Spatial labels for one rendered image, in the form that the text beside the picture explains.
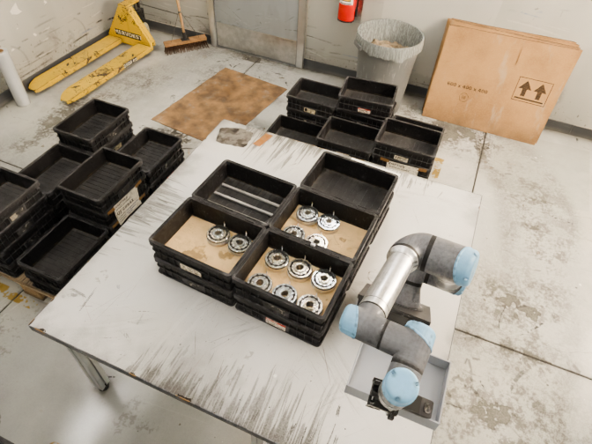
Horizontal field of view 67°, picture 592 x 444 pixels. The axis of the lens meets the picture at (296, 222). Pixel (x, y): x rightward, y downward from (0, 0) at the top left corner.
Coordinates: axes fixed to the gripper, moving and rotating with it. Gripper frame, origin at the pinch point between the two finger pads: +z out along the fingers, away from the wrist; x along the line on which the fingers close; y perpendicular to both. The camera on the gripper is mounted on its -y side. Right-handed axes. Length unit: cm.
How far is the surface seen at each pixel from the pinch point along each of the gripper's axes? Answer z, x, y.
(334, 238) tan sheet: 45, -66, 37
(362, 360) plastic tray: 6.5, -10.6, 10.8
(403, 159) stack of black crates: 106, -162, 19
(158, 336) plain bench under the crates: 40, 0, 90
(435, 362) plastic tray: 7.1, -17.6, -10.5
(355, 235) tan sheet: 47, -71, 28
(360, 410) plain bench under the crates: 40.1, -0.1, 5.9
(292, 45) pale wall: 182, -322, 159
